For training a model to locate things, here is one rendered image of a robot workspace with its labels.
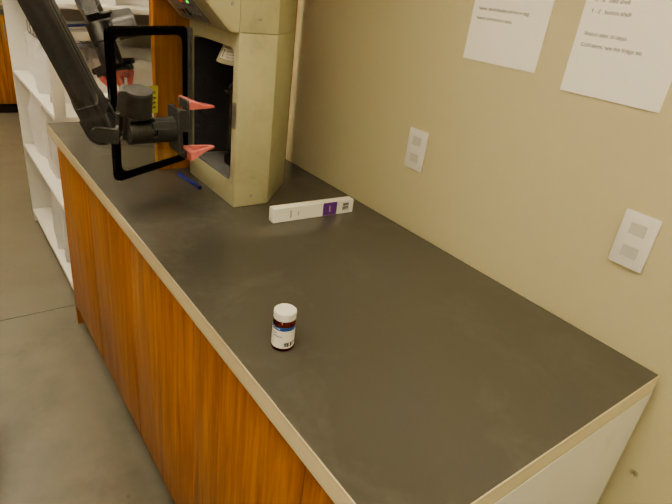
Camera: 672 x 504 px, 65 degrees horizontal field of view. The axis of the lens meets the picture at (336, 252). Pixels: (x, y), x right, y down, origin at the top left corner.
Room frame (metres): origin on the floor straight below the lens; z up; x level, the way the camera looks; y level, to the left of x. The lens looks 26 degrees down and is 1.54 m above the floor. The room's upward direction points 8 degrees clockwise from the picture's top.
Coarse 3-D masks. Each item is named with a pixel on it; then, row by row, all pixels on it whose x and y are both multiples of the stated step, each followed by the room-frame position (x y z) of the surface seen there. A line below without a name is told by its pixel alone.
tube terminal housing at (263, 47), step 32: (256, 0) 1.43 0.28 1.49; (288, 0) 1.56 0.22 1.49; (224, 32) 1.47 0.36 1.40; (256, 32) 1.43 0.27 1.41; (288, 32) 1.61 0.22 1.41; (256, 64) 1.44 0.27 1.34; (288, 64) 1.62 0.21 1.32; (256, 96) 1.44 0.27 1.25; (288, 96) 1.65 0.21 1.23; (256, 128) 1.44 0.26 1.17; (256, 160) 1.45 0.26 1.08; (224, 192) 1.45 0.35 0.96; (256, 192) 1.45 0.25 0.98
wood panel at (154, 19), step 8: (152, 0) 1.63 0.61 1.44; (160, 0) 1.65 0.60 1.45; (152, 8) 1.63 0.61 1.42; (160, 8) 1.65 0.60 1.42; (168, 8) 1.66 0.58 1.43; (152, 16) 1.63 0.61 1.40; (160, 16) 1.65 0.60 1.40; (168, 16) 1.66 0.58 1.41; (176, 16) 1.68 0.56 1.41; (296, 16) 1.94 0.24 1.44; (152, 24) 1.64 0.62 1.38; (160, 24) 1.65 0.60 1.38; (168, 24) 1.66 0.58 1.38; (176, 24) 1.68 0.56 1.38; (184, 24) 1.69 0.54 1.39; (288, 112) 1.94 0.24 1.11; (184, 160) 1.69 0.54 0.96; (160, 168) 1.64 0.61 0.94; (168, 168) 1.66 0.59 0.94
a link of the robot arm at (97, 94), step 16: (32, 0) 1.03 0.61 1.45; (48, 0) 1.04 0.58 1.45; (32, 16) 1.03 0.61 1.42; (48, 16) 1.04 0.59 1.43; (48, 32) 1.04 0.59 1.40; (64, 32) 1.06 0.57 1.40; (48, 48) 1.05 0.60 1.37; (64, 48) 1.06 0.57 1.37; (64, 64) 1.06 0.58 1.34; (80, 64) 1.07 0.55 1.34; (64, 80) 1.07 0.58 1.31; (80, 80) 1.07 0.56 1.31; (80, 96) 1.08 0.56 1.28; (96, 96) 1.09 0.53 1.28; (80, 112) 1.08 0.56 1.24; (96, 112) 1.09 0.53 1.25; (112, 112) 1.15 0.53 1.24
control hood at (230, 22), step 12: (168, 0) 1.60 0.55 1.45; (192, 0) 1.43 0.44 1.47; (204, 0) 1.35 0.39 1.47; (216, 0) 1.36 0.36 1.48; (228, 0) 1.38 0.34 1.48; (240, 0) 1.41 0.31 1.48; (204, 12) 1.43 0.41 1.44; (216, 12) 1.37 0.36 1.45; (228, 12) 1.38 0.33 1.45; (216, 24) 1.43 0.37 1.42; (228, 24) 1.38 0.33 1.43
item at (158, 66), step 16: (128, 48) 1.42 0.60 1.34; (144, 48) 1.47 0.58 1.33; (160, 48) 1.53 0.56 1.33; (176, 48) 1.59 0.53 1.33; (128, 64) 1.41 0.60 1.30; (144, 64) 1.47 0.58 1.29; (160, 64) 1.53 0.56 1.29; (176, 64) 1.59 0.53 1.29; (128, 80) 1.41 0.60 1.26; (144, 80) 1.47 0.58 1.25; (160, 80) 1.52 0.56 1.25; (176, 80) 1.59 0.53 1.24; (160, 96) 1.52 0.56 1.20; (176, 96) 1.59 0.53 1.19; (160, 112) 1.52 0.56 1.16; (112, 144) 1.35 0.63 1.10; (128, 144) 1.40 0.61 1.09; (144, 144) 1.46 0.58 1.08; (160, 144) 1.52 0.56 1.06; (112, 160) 1.35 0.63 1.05; (128, 160) 1.40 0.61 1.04; (144, 160) 1.45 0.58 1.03
